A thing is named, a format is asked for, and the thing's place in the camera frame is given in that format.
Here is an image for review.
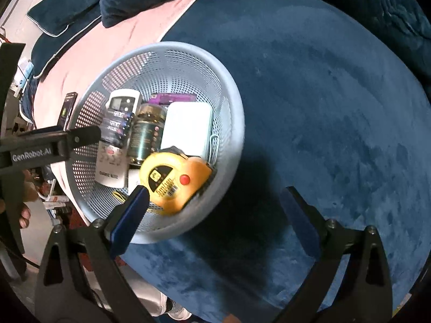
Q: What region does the grey mesh basket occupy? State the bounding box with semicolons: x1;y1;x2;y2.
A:
65;41;246;244

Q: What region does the amber pill bottle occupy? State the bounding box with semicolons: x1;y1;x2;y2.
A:
127;104;167;169

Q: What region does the white power bank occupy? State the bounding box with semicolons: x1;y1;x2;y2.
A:
160;103;214;160

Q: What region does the dark shiny blister pack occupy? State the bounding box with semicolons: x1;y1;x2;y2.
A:
101;108;135;149

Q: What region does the person's left hand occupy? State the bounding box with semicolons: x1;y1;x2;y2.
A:
18;171;39;229

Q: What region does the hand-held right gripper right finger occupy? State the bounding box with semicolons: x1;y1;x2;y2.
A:
273;186;394;323

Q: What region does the purple stick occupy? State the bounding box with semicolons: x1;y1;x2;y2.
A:
148;94;196;106

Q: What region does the blue pillow with white piping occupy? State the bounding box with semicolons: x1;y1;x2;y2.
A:
18;30;103;125
27;0;102;37

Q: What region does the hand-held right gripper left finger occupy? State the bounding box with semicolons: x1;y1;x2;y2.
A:
34;183;155;323

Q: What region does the crumpled blue quilt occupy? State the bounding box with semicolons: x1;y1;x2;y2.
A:
99;0;431;108

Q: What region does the white remote control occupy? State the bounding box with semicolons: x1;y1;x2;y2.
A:
95;89;142;188

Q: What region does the yellow tape measure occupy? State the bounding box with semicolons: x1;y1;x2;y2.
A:
139;146;213;216

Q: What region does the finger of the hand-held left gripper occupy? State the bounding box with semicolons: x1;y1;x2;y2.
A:
65;126;102;158

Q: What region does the black smartphone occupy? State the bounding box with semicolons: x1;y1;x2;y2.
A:
58;92;79;132

